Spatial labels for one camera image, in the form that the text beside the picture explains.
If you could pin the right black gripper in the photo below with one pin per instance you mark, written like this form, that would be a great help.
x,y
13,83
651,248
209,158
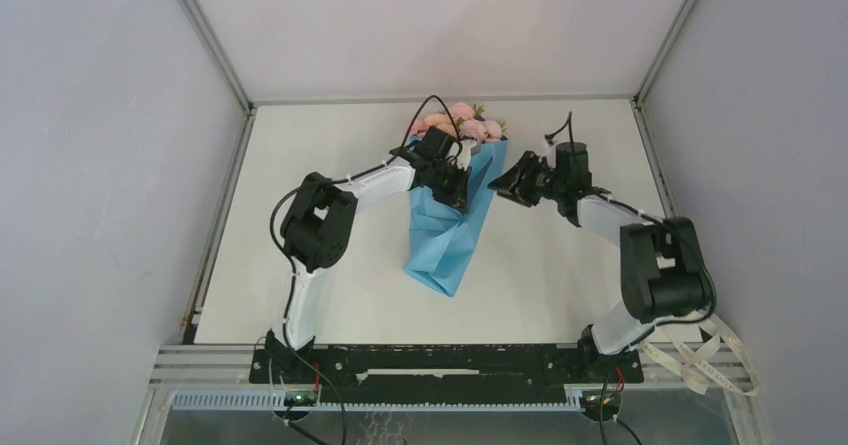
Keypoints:
x,y
508,183

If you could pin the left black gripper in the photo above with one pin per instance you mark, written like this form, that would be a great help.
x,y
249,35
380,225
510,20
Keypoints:
x,y
458,197

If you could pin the blue wrapping paper sheet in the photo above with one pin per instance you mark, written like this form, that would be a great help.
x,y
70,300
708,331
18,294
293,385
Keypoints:
x,y
442,240

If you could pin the pink flower bunch stem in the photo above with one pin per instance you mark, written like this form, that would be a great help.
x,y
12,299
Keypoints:
x,y
494,130

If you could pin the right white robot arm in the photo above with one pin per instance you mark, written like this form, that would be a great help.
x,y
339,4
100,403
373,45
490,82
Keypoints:
x,y
663,276

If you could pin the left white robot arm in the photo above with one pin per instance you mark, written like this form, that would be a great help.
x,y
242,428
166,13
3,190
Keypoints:
x,y
312,224

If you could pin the white printed ribbon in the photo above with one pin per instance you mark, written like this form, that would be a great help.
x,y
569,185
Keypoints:
x,y
695,369

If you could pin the left circuit board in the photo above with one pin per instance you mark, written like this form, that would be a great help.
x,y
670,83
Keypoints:
x,y
306,399

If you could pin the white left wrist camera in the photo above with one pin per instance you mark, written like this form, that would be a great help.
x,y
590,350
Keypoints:
x,y
468,148

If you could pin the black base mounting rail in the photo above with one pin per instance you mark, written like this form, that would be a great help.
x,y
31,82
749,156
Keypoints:
x,y
453,375

